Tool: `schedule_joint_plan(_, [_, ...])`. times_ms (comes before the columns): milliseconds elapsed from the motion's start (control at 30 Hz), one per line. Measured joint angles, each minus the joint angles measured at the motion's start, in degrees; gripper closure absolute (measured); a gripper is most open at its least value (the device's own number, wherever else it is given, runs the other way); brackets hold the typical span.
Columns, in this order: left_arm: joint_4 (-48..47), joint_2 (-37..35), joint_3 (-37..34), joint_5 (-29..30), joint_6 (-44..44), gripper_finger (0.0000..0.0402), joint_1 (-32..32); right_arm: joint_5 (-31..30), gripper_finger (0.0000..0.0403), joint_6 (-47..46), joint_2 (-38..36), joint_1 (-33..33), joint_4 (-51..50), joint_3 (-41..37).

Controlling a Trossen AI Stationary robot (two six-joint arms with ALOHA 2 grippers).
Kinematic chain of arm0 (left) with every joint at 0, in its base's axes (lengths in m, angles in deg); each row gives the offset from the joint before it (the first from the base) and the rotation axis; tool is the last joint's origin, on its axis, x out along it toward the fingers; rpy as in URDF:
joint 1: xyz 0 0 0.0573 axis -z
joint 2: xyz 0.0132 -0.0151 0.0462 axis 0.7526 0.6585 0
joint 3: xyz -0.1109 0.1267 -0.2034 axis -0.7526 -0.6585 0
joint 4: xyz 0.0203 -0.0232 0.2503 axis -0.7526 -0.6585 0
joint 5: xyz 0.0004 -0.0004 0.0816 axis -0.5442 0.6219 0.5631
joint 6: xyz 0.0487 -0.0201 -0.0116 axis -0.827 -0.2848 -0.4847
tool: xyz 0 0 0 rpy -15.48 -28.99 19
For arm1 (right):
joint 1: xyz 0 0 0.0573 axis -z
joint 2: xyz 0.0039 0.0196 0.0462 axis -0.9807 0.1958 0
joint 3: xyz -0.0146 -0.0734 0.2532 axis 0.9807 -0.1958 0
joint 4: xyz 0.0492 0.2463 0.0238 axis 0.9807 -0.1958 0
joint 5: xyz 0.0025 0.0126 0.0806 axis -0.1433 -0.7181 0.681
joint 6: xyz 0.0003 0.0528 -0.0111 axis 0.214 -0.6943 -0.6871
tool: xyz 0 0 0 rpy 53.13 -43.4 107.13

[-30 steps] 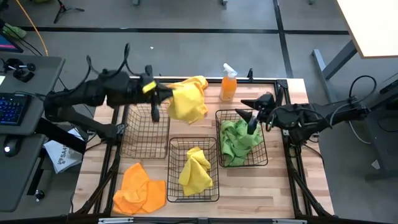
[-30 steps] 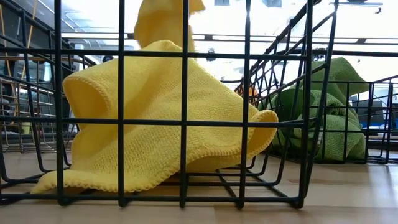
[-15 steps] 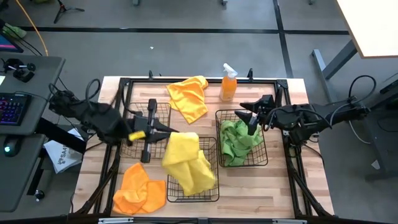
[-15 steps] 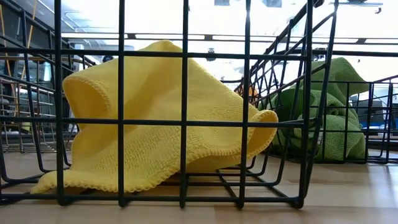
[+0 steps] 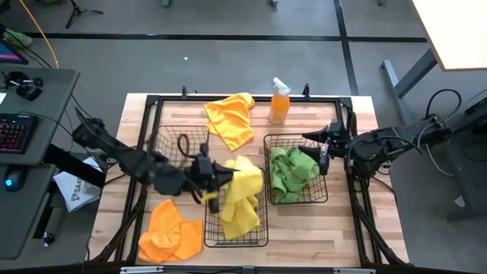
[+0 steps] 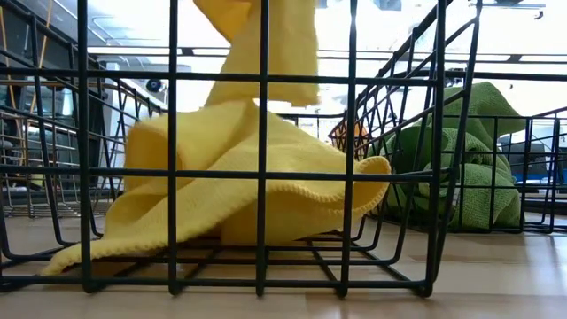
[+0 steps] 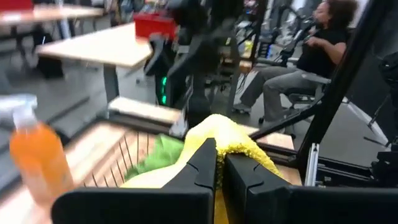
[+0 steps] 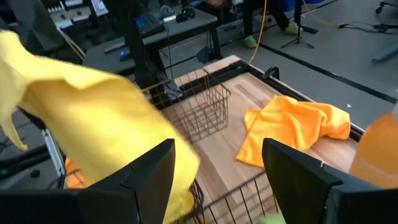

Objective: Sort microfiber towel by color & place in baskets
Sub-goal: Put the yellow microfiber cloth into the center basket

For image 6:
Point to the orange chair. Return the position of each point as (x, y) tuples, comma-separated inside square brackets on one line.
[(358, 133)]

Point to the black computer monitor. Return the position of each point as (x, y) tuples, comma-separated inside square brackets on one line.
[(529, 159)]

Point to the metal shelf rack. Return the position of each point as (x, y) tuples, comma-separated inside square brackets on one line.
[(17, 133)]

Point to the black ceiling dome camera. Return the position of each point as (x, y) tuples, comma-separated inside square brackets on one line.
[(153, 85)]

